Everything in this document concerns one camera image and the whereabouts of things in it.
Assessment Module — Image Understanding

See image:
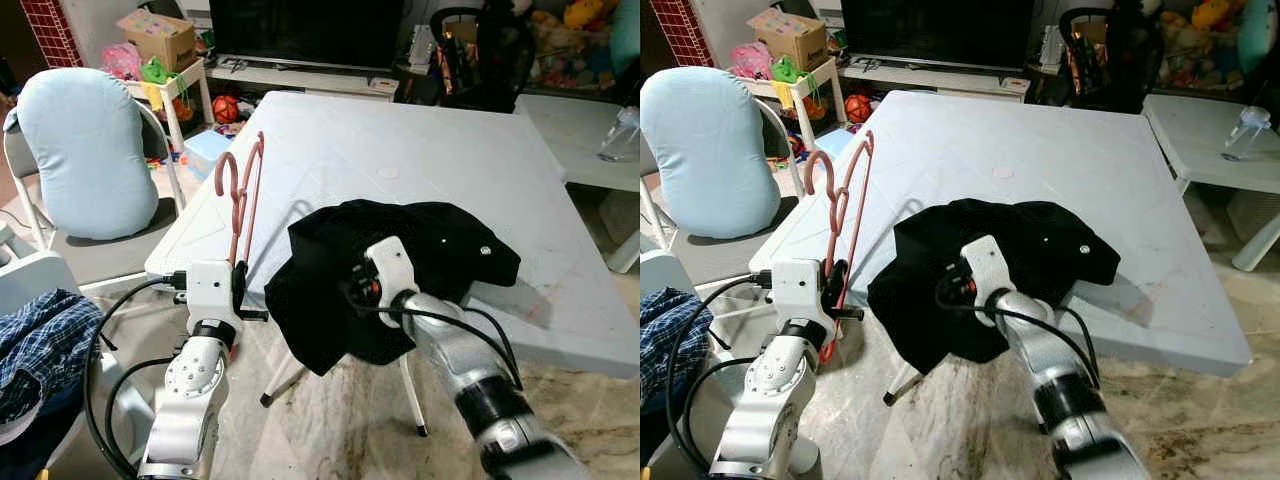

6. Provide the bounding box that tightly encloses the black garment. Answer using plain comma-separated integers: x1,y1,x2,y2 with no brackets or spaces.
264,200,522,376
866,198,1121,376

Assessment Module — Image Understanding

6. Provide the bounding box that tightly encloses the pink hanger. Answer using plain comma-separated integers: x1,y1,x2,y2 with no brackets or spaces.
803,130,876,366
214,131,266,271

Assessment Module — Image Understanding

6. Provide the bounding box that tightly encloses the blue plaid garment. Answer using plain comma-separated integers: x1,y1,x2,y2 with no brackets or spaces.
640,288,706,421
0,288,106,426

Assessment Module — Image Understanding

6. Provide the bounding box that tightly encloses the white folding table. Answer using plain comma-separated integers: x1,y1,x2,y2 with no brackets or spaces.
145,90,641,436
775,90,1253,406

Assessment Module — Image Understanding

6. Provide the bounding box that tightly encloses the light blue stool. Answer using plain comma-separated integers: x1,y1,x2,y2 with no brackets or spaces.
183,130,236,181
812,130,863,166

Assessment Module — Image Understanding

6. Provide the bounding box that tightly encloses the light blue pillow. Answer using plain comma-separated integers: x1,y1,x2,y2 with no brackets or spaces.
5,67,161,241
640,67,783,239

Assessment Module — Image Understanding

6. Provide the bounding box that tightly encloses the white television stand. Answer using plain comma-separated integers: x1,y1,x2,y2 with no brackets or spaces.
835,55,1031,101
205,55,401,101

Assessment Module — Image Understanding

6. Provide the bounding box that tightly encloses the small white shelf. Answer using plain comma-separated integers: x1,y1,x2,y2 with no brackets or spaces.
120,58,216,151
750,58,846,151

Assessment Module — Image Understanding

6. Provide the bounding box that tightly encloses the pink toy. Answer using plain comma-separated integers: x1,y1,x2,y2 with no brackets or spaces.
730,42,773,81
100,42,143,81

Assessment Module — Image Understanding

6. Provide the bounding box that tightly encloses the black television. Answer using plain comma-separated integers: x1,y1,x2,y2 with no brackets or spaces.
208,0,406,73
840,0,1036,73

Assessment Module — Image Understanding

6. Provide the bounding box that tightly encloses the cardboard box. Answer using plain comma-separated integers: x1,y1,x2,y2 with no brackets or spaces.
747,10,828,71
117,10,198,71

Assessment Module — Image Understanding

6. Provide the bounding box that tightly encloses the black chair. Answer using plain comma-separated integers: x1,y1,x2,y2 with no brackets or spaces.
1060,5,1166,113
430,5,536,111

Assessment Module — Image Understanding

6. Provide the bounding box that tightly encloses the small white table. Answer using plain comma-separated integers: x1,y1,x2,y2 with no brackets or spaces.
1143,93,1280,273
515,93,641,276

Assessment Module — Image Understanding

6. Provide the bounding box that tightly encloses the clear water bottle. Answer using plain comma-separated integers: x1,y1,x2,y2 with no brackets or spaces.
1222,105,1273,163
598,105,641,163

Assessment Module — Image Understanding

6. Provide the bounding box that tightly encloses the pile of stuffed toys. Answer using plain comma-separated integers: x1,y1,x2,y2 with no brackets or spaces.
530,0,616,86
1160,0,1246,86

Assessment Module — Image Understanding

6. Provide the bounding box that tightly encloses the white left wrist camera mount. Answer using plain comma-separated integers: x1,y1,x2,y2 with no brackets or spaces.
770,258,839,326
186,260,246,326

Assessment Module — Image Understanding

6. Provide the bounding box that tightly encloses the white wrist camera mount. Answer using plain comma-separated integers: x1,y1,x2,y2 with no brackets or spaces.
362,236,419,306
960,235,1013,301
186,260,246,326
770,258,839,326

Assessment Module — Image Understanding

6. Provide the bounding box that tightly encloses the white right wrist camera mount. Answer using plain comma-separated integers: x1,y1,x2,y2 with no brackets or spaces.
960,235,1013,301
362,236,419,306

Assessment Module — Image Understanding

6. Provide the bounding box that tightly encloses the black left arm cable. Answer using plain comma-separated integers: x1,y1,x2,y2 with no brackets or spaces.
85,272,191,480
665,270,776,480

